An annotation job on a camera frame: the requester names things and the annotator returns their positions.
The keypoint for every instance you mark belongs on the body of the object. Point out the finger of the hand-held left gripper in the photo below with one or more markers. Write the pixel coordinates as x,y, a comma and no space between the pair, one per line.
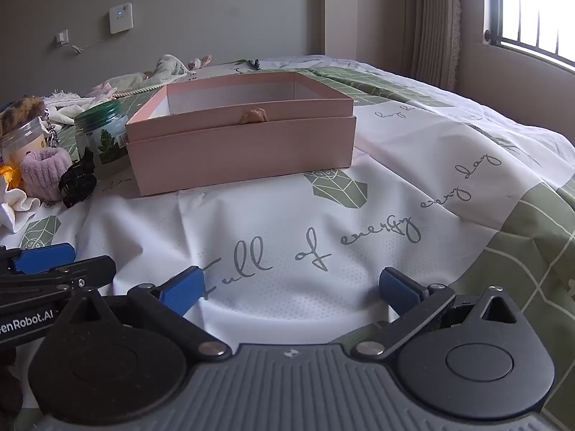
45,258
85,271

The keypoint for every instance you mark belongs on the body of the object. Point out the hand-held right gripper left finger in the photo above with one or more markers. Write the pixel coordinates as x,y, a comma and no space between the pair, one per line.
184,294

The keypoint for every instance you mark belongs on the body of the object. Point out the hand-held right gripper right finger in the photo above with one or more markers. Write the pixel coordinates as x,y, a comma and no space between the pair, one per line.
400,292

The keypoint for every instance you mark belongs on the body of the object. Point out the fluffy purple scrunchie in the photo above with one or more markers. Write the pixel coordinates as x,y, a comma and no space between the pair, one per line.
45,173

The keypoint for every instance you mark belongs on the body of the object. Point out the pink cardboard box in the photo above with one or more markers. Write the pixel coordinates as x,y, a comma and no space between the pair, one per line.
224,157

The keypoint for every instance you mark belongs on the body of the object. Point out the white ruffled scrunchie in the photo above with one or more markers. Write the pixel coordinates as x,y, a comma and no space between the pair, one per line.
18,208

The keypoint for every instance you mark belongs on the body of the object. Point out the black hair claw clip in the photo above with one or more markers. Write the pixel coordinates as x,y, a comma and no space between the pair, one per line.
74,186

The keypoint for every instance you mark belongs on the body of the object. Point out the orange fabric flower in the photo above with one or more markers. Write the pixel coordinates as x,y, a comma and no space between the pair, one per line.
8,175

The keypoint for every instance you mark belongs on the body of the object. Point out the floral label jar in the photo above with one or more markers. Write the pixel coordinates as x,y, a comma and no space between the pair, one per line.
22,137

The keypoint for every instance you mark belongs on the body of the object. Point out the green lid glass jar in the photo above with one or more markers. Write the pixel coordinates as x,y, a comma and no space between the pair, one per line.
101,143

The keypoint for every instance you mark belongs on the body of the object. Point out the white cloth pile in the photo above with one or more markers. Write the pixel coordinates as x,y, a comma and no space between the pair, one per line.
67,107

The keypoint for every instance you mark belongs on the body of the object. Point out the leopard print furry item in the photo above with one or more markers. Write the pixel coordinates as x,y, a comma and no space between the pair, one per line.
20,107

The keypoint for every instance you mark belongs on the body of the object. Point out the pink cloth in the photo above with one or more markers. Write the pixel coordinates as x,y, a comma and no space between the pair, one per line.
102,89

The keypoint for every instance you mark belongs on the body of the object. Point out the small brown fuzzy item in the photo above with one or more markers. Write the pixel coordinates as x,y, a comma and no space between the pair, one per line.
254,116

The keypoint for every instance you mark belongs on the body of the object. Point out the white and green plush toy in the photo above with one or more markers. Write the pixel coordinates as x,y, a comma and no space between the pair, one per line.
164,67

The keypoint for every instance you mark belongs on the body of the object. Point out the small pink plush toy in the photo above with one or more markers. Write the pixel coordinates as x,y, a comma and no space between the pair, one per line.
200,60

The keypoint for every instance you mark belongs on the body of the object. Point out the small black and green item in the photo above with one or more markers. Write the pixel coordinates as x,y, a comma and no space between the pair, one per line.
256,63

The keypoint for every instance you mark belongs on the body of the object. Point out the beige curtain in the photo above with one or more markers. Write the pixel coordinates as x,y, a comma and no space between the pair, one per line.
431,18

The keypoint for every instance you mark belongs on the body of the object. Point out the barred window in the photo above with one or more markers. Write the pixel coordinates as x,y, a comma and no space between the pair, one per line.
530,4

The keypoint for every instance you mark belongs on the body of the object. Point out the white wall socket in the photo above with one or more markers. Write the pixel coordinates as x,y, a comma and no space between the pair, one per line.
62,38

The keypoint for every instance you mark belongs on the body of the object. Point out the white wall thermostat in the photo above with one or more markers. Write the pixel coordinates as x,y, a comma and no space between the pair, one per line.
121,18

